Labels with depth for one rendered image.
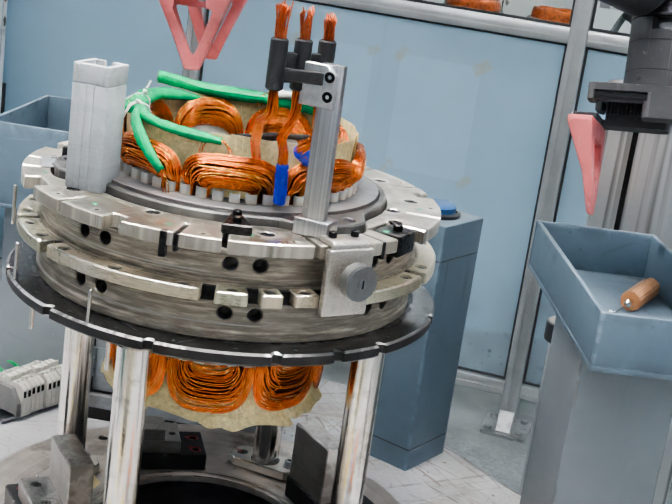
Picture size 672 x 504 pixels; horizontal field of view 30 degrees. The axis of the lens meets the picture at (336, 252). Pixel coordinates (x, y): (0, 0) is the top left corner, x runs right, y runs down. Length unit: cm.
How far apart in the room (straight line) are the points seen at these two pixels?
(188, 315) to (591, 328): 29
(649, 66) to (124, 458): 49
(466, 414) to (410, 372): 224
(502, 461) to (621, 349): 233
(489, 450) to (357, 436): 231
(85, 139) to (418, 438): 52
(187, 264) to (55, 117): 59
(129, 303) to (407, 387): 44
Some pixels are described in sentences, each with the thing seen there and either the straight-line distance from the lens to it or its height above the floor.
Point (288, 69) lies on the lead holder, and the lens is 82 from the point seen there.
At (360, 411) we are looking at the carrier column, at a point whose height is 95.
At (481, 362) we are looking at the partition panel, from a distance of 336.
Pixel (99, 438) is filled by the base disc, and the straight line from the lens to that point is 121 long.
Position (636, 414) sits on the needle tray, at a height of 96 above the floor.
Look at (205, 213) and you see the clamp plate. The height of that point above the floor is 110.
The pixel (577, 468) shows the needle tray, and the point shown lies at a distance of 102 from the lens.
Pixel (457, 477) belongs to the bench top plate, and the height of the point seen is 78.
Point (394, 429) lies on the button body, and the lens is 125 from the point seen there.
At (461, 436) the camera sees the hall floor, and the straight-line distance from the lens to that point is 332.
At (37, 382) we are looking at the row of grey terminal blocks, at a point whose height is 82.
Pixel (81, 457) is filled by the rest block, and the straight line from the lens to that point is 101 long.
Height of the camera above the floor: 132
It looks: 16 degrees down
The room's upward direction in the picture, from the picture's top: 8 degrees clockwise
